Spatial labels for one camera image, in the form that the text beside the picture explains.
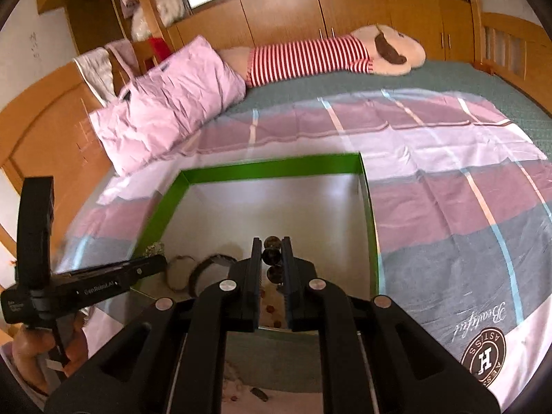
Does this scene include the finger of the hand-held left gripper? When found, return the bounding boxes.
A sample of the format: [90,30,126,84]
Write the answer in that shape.
[129,254,168,288]

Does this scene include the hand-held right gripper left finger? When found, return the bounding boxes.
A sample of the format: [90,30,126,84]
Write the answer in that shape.
[43,236,264,414]

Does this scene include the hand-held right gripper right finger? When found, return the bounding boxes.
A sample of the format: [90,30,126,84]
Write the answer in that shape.
[280,235,503,414]

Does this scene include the silver bangle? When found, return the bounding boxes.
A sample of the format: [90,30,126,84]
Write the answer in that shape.
[165,255,193,292]

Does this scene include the brown bead bracelet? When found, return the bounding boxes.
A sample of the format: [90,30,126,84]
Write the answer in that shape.
[259,235,286,328]

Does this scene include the black bracelet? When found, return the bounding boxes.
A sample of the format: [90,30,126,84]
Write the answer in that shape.
[187,254,239,298]

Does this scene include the green cardboard box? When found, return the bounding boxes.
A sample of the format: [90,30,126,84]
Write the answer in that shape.
[92,152,380,391]

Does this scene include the person's left hand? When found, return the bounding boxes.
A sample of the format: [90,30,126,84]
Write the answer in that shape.
[11,308,89,393]

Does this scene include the wooden bed headboard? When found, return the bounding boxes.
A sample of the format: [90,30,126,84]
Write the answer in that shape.
[0,39,173,268]

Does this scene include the printed plaid blanket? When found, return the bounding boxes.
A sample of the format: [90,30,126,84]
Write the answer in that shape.
[56,88,552,414]

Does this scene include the white grey garment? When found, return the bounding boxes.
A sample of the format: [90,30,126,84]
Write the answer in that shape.
[72,47,117,106]

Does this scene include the pink pillow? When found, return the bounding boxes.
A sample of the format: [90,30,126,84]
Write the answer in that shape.
[88,35,247,177]

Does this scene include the pink garment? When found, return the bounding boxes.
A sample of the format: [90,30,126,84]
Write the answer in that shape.
[106,39,143,78]

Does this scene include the striped plush toy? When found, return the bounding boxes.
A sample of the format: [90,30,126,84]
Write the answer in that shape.
[218,23,427,88]

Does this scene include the red cloth item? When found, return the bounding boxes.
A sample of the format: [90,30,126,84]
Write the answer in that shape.
[147,37,169,59]

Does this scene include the white fluffy bundle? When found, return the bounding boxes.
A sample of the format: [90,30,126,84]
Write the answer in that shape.
[129,6,154,41]
[151,0,190,29]

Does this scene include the teal bed sheet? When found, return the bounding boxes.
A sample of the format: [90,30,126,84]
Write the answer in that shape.
[216,60,552,160]

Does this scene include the wooden bed footboard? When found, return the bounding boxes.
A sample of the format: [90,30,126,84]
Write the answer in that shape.
[472,9,552,117]

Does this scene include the pale bead chain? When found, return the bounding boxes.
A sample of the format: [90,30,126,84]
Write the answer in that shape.
[224,364,244,403]

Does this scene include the wooden wall cabinets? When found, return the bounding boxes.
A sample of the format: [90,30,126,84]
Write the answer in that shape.
[37,0,479,70]

